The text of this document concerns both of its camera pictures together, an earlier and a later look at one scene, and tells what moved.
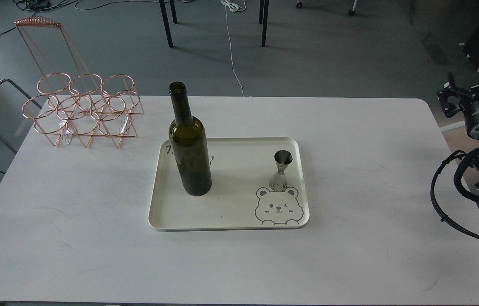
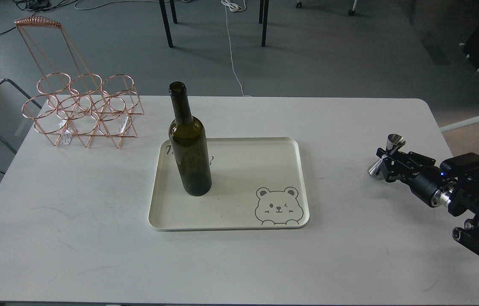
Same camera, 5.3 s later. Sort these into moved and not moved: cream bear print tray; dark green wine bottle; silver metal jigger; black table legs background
Moved: silver metal jigger
Not moved: dark green wine bottle; cream bear print tray; black table legs background
